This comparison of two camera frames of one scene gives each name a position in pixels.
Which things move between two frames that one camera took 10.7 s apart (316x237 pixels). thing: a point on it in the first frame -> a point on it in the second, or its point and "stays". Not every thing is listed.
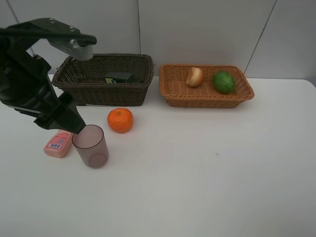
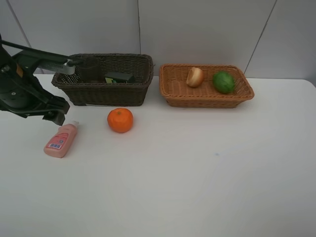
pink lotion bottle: x=59 y=143 stays
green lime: x=223 y=82 stays
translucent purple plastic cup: x=92 y=146 -> x=91 y=70
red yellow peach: x=195 y=77 stays
